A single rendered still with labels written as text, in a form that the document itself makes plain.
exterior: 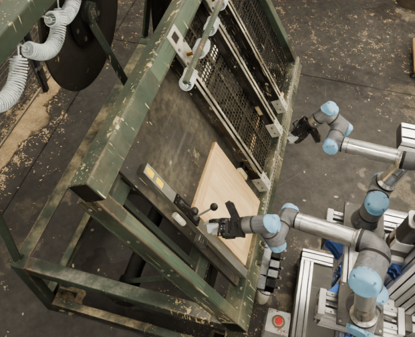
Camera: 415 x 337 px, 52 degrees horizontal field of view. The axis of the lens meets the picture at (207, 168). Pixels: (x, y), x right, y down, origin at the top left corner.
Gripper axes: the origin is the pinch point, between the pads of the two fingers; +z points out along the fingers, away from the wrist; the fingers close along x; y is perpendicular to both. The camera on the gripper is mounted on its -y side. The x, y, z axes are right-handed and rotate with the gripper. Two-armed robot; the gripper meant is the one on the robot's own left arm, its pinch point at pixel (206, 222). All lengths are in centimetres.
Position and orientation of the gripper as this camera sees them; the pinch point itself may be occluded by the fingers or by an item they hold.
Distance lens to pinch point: 192.8
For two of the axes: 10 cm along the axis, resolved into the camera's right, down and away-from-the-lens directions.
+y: -0.7, 9.4, -3.3
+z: -8.3, 1.3, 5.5
